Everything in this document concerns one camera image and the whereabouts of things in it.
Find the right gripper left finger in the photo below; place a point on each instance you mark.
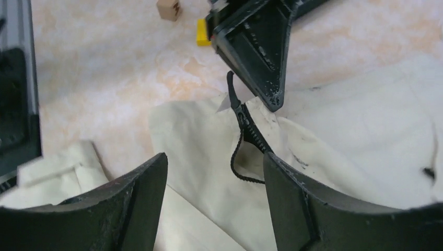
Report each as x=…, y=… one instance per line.
x=122, y=214

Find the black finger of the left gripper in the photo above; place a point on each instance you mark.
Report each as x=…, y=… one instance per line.
x=252, y=38

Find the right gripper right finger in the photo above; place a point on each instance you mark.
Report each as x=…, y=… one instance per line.
x=308, y=215

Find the black zipper pull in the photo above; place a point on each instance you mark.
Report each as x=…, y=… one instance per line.
x=235, y=104

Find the cream zip-up jacket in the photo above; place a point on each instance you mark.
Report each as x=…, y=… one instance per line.
x=376, y=137

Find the yellow block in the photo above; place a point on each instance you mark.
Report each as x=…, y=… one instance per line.
x=202, y=38

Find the small wooden cube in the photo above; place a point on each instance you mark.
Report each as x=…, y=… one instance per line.
x=169, y=9

